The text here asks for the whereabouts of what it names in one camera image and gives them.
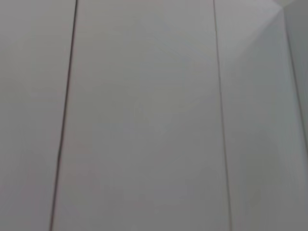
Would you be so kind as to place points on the white partition panel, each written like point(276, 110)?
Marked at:
point(144, 115)
point(260, 134)
point(299, 60)
point(29, 115)

